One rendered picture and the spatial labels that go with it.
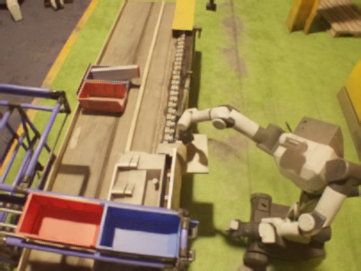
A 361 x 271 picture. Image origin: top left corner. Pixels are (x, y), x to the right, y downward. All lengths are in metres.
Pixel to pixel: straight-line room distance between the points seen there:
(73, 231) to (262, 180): 1.95
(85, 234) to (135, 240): 0.21
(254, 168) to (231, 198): 0.42
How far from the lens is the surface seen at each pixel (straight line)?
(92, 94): 2.24
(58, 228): 1.20
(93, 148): 1.92
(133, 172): 1.56
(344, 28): 5.16
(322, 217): 1.23
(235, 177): 2.62
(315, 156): 1.26
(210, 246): 2.36
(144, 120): 1.99
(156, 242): 1.13
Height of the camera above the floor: 2.30
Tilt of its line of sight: 55 degrees down
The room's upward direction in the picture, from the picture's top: 3 degrees clockwise
